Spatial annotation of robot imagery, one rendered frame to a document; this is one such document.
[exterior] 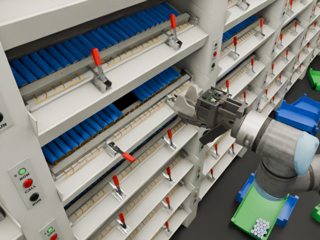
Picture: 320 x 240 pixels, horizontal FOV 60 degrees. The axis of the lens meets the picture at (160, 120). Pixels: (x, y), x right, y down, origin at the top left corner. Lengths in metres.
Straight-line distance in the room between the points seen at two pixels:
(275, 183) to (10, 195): 0.57
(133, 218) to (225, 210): 0.84
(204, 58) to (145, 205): 0.59
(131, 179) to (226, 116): 0.40
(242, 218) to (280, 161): 1.13
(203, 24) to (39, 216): 0.69
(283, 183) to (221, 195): 1.16
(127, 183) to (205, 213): 0.92
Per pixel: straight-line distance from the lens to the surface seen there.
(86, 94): 0.61
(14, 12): 0.48
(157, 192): 1.15
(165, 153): 1.02
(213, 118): 0.69
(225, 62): 1.18
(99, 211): 0.89
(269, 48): 1.64
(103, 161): 0.74
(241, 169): 2.04
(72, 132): 0.75
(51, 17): 0.50
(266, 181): 0.74
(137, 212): 1.10
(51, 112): 0.58
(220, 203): 1.83
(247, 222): 1.77
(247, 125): 0.66
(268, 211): 1.79
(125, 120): 0.79
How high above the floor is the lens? 1.48
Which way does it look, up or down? 39 degrees down
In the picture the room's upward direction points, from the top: straight up
